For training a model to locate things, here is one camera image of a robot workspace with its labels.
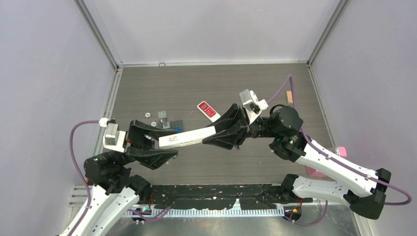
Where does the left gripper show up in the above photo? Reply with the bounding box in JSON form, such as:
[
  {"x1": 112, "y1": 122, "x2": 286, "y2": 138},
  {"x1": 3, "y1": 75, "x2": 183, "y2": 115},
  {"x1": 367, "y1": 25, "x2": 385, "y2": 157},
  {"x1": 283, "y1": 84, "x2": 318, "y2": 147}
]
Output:
[{"x1": 111, "y1": 118, "x2": 179, "y2": 167}]

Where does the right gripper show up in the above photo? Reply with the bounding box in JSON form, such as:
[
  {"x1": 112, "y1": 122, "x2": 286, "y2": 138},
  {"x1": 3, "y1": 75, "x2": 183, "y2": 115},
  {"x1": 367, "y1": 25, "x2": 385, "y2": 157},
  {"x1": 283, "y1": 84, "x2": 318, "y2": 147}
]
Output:
[{"x1": 201, "y1": 103, "x2": 279, "y2": 150}]

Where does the white black remote cover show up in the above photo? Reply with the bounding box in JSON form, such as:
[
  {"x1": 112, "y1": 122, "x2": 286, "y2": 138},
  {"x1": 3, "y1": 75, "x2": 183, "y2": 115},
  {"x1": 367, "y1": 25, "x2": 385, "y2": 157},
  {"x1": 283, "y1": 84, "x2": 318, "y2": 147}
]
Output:
[{"x1": 158, "y1": 126, "x2": 216, "y2": 149}]

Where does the white remote control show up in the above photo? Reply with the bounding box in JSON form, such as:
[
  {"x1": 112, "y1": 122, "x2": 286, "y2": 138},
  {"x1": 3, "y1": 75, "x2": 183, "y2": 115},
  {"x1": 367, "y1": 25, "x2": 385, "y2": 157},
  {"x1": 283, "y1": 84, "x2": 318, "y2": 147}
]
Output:
[{"x1": 197, "y1": 101, "x2": 221, "y2": 122}]

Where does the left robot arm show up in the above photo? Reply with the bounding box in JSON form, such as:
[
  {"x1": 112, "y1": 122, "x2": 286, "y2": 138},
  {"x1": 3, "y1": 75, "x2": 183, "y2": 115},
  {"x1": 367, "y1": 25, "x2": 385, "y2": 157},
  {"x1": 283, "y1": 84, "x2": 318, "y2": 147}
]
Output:
[{"x1": 62, "y1": 118, "x2": 178, "y2": 236}]

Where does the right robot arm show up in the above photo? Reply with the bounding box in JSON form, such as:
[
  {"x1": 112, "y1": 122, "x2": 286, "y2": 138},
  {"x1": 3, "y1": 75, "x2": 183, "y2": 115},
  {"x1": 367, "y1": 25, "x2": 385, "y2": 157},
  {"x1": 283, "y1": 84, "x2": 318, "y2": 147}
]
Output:
[{"x1": 202, "y1": 104, "x2": 391, "y2": 220}]

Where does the grey lego baseplate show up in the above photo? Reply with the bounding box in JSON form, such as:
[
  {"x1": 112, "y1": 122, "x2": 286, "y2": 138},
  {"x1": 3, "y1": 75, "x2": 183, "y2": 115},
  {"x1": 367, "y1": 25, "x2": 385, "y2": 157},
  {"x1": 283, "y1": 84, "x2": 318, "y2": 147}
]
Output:
[{"x1": 157, "y1": 120, "x2": 184, "y2": 132}]

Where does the clear lego plate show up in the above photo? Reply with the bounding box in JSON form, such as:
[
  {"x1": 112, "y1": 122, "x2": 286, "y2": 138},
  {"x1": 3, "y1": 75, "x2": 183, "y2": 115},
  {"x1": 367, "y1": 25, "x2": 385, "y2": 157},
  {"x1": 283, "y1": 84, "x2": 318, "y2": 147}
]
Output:
[{"x1": 158, "y1": 111, "x2": 167, "y2": 118}]

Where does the wooden block right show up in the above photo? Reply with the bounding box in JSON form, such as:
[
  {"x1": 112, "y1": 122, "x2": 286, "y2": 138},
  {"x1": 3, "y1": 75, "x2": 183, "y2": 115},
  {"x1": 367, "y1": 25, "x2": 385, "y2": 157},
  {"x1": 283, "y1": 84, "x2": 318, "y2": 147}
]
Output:
[{"x1": 286, "y1": 90, "x2": 293, "y2": 104}]

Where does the pink tape dispenser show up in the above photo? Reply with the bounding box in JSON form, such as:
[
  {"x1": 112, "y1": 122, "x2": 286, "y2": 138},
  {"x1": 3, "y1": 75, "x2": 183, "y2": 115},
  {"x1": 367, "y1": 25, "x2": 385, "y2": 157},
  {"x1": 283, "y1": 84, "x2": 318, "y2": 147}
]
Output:
[{"x1": 304, "y1": 147, "x2": 347, "y2": 178}]

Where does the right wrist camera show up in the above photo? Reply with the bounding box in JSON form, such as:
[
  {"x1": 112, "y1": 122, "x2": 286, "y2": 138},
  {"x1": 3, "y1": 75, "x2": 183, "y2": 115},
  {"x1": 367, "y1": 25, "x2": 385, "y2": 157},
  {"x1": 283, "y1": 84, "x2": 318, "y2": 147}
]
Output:
[{"x1": 239, "y1": 89, "x2": 268, "y2": 124}]

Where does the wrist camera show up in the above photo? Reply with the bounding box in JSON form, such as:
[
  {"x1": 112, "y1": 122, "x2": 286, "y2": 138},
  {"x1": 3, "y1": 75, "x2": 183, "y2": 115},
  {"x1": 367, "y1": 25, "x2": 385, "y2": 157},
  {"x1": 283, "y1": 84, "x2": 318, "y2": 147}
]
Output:
[
  {"x1": 239, "y1": 89, "x2": 268, "y2": 124},
  {"x1": 99, "y1": 118, "x2": 127, "y2": 153}
]

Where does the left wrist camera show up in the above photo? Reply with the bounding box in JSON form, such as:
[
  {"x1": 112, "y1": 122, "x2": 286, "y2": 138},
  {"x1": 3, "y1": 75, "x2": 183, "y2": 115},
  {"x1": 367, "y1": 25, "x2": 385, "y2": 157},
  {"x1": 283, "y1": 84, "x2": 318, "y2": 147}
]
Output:
[{"x1": 99, "y1": 118, "x2": 127, "y2": 153}]

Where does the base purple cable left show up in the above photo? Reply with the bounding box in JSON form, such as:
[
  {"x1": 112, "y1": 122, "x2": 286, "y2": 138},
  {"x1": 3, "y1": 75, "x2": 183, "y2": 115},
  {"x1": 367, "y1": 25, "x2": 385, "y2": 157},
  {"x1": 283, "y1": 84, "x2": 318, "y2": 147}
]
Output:
[{"x1": 127, "y1": 205, "x2": 173, "y2": 223}]

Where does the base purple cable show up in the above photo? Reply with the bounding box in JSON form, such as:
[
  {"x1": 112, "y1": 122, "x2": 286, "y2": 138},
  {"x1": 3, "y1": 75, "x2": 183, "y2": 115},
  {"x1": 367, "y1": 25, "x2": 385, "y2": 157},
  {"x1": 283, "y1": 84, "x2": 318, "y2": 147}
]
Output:
[
  {"x1": 282, "y1": 199, "x2": 329, "y2": 227},
  {"x1": 127, "y1": 205, "x2": 173, "y2": 223}
]

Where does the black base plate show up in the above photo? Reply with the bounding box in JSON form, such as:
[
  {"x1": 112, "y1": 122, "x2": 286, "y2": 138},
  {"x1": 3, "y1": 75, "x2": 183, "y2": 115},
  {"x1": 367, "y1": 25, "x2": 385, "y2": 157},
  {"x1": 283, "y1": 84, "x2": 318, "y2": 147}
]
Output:
[{"x1": 139, "y1": 184, "x2": 312, "y2": 210}]

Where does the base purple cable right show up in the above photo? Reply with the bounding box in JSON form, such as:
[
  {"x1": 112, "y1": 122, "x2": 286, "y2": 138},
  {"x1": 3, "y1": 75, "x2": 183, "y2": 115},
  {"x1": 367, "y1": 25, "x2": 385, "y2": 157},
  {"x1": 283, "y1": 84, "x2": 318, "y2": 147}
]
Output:
[{"x1": 282, "y1": 199, "x2": 329, "y2": 227}]

